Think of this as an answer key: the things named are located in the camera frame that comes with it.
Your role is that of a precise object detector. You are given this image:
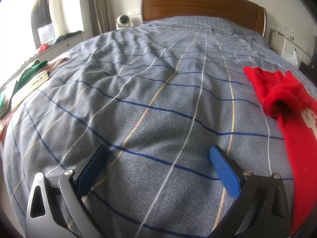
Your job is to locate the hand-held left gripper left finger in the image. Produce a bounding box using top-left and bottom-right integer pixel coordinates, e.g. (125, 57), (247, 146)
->
(25, 144), (109, 238)

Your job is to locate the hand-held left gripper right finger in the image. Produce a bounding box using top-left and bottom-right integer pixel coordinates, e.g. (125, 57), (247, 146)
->
(209, 145), (291, 238)

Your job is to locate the red sweater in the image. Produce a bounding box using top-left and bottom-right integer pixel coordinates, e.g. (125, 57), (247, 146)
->
(243, 66), (317, 237)

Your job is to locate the dark clothes pile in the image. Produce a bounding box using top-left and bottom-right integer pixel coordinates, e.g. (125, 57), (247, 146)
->
(53, 30), (82, 44)

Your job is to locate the bed with grey plaid cover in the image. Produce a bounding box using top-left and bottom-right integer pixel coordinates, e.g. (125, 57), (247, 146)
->
(0, 15), (317, 238)

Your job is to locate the beige patterned cloth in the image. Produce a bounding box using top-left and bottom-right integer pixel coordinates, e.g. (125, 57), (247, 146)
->
(11, 71), (49, 107)

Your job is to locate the pink cloth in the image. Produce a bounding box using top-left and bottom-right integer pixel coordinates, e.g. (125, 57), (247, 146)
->
(47, 58), (68, 71)

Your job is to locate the green cloth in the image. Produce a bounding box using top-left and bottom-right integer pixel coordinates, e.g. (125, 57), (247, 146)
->
(0, 59), (49, 105)

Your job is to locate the white window cabinet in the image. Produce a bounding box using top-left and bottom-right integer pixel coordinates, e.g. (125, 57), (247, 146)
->
(37, 33), (83, 57)

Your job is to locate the white plastic bag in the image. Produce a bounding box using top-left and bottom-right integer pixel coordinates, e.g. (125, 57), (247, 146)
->
(289, 48), (299, 66)

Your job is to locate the white dresser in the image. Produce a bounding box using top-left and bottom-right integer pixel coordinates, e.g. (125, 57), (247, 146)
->
(269, 28), (312, 66)

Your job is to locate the white round fan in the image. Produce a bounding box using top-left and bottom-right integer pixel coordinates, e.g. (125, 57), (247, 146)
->
(116, 15), (132, 30)

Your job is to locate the beige curtain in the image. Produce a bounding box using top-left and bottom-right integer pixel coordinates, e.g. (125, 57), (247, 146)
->
(90, 0), (117, 34)

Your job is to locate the wooden headboard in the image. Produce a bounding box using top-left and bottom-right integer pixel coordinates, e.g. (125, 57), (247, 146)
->
(141, 0), (267, 39)

